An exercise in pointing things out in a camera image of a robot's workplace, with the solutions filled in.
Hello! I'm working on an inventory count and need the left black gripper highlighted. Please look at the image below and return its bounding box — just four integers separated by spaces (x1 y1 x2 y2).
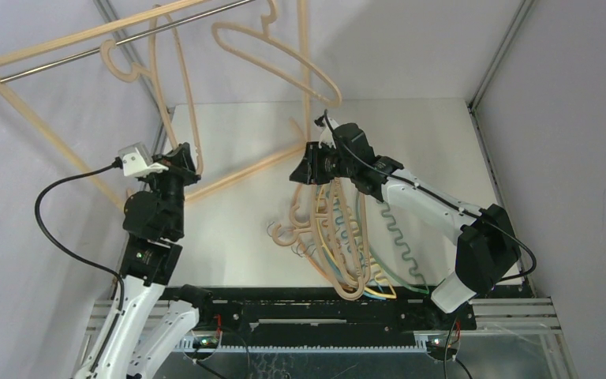
142 142 202 235

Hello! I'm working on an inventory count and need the beige plastic hanger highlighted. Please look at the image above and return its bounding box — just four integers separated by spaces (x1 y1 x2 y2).
99 5 204 176
270 182 367 299
311 179 372 301
211 1 343 108

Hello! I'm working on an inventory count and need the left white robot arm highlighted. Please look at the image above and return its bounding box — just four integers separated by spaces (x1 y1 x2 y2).
74 142 215 378

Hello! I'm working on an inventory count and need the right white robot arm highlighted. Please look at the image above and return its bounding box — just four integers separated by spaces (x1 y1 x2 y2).
290 116 529 328

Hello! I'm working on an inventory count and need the metal hanging rod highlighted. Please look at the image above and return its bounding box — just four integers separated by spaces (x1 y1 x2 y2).
0 0 252 84

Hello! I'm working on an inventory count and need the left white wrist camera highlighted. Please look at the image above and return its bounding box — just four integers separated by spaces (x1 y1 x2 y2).
118 142 169 178

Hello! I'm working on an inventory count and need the left black camera cable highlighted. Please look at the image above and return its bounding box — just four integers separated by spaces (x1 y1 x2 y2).
34 162 126 315

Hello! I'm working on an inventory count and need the black camera cable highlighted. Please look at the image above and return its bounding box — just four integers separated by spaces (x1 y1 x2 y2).
318 110 537 379
34 162 126 315

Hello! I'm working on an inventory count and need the blue wire hanger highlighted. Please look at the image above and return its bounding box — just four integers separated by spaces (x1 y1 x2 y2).
302 182 387 300

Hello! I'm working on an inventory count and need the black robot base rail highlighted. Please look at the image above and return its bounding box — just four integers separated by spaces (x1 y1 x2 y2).
109 284 479 349

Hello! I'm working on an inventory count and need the right aluminium frame post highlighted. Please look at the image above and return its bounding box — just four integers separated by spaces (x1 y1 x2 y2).
467 0 537 278

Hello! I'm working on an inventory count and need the green wavy wire hanger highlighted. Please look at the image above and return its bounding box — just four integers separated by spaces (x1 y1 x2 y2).
369 204 431 295

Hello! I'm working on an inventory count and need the right black camera cable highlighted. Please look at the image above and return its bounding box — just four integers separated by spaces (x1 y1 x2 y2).
318 110 537 379

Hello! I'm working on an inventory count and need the wooden clothes rack frame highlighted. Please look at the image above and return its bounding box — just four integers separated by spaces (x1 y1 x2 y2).
0 0 330 210

